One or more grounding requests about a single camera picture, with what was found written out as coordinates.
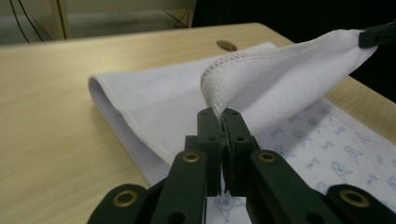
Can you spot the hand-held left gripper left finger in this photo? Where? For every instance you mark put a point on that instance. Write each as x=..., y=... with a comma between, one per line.
x=213, y=140

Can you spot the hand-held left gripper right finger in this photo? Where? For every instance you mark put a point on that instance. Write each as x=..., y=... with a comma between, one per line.
x=238, y=146

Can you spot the white printed towel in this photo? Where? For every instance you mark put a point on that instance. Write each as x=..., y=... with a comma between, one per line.
x=162, y=102

